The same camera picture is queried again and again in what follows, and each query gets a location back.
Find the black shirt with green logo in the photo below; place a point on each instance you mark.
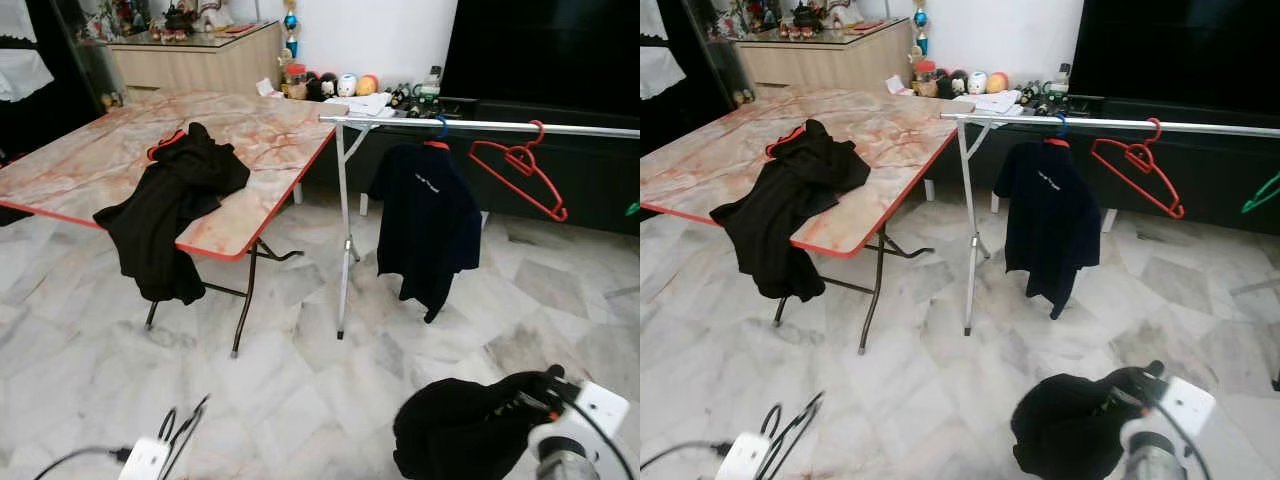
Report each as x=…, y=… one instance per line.
x=450, y=430
x=1060, y=430

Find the red plastic hanger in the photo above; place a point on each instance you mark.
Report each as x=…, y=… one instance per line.
x=522, y=160
x=1142, y=157

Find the blue plastic hanger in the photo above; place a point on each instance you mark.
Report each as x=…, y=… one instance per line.
x=443, y=133
x=1063, y=130

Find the navy shirt with red collar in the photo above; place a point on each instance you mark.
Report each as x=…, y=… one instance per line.
x=1045, y=225
x=425, y=225

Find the black TV console cabinet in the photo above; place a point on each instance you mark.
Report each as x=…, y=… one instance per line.
x=1210, y=170
x=600, y=180

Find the silver metal clothes rack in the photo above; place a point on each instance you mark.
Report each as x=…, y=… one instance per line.
x=1100, y=122
x=520, y=126

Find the black shirt with red collar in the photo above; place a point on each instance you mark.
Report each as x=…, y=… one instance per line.
x=790, y=215
x=165, y=215

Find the stack of white papers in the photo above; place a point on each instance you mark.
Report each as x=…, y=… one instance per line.
x=365, y=105
x=993, y=102

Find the clear plastic bottle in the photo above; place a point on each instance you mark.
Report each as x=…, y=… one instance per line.
x=434, y=82
x=1064, y=78

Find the dark glass display cabinet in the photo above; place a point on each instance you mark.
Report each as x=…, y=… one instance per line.
x=690, y=110
x=60, y=120

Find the white round plush toy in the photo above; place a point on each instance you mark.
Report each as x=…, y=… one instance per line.
x=977, y=83
x=347, y=85

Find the black flat screen television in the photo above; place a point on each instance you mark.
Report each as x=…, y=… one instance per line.
x=540, y=50
x=1170, y=45

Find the glass jar with red lid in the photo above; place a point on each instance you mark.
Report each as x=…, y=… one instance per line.
x=925, y=80
x=295, y=83

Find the pink tissue box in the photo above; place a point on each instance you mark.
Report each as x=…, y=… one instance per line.
x=270, y=90
x=898, y=86

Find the gold and blue trophy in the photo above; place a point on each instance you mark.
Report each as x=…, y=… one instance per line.
x=920, y=18
x=290, y=20

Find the light wood sideboard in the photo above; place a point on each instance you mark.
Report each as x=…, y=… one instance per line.
x=825, y=65
x=195, y=68

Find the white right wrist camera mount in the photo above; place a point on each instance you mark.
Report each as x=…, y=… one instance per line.
x=600, y=410
x=1190, y=405

